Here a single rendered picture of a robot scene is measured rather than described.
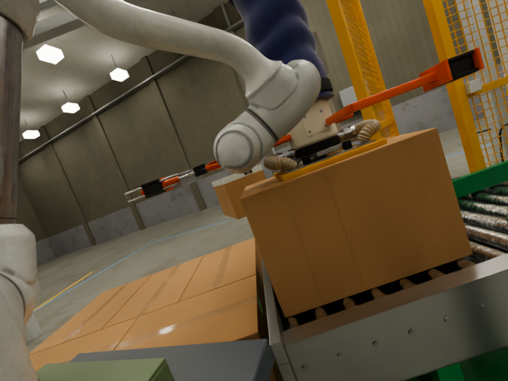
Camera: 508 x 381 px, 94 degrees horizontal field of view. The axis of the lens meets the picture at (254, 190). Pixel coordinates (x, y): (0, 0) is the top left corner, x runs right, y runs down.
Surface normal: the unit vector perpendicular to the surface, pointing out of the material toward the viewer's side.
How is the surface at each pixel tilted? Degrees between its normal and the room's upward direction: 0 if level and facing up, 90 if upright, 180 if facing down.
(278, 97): 101
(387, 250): 90
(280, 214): 90
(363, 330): 90
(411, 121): 90
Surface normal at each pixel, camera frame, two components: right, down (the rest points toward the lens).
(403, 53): -0.30, 0.21
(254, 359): -0.34, -0.94
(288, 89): 0.15, 0.19
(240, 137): 0.02, 0.02
